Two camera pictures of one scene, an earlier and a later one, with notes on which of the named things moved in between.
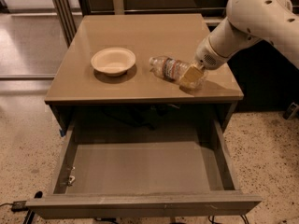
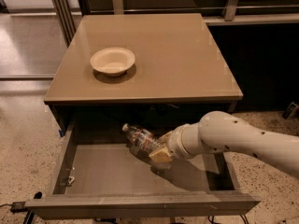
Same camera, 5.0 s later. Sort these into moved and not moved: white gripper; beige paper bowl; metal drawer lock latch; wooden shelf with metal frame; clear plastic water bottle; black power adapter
Moved: white gripper; clear plastic water bottle
Not moved: beige paper bowl; black power adapter; wooden shelf with metal frame; metal drawer lock latch
